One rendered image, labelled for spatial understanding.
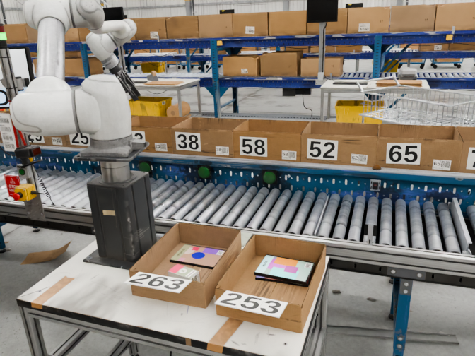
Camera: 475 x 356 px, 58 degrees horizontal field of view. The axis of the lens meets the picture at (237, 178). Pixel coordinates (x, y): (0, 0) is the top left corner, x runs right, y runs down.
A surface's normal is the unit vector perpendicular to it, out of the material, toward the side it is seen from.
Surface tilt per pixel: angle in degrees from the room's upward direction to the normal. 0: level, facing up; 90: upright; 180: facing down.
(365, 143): 90
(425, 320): 0
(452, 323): 0
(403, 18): 90
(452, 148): 90
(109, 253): 90
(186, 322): 0
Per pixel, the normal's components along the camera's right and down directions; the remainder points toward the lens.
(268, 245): -0.35, 0.33
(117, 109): 0.66, 0.21
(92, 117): 0.20, 0.36
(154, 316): -0.04, -0.94
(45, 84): 0.14, -0.64
